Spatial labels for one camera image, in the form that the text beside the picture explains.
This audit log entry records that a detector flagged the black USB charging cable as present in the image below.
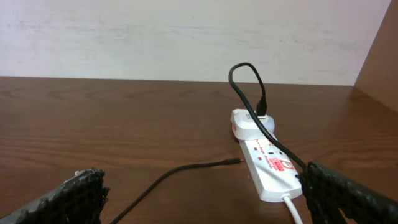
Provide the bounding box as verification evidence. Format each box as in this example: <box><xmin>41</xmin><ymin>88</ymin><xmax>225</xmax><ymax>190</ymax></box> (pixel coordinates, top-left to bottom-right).
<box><xmin>109</xmin><ymin>62</ymin><xmax>309</xmax><ymax>224</ymax></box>

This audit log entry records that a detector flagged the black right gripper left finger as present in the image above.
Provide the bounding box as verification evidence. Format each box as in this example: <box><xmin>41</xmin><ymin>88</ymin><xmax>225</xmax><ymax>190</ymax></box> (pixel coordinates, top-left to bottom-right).
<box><xmin>1</xmin><ymin>169</ymin><xmax>109</xmax><ymax>224</ymax></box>

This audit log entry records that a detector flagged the white USB charger adapter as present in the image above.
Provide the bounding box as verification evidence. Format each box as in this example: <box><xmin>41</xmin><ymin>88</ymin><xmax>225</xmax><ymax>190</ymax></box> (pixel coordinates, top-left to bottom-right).
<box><xmin>231</xmin><ymin>109</ymin><xmax>275</xmax><ymax>141</ymax></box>

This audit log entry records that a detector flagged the white power strip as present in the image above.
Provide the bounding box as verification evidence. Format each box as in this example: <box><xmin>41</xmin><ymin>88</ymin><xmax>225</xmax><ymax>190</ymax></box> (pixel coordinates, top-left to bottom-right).
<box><xmin>238</xmin><ymin>137</ymin><xmax>302</xmax><ymax>202</ymax></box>

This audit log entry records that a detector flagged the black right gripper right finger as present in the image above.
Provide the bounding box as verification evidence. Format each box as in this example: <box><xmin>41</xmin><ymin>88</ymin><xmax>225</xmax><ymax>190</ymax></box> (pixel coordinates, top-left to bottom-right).
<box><xmin>298</xmin><ymin>162</ymin><xmax>397</xmax><ymax>224</ymax></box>

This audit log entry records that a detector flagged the white power strip cord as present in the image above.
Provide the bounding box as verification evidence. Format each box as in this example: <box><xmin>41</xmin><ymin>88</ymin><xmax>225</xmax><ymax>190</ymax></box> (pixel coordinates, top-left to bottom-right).
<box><xmin>280</xmin><ymin>193</ymin><xmax>304</xmax><ymax>224</ymax></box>

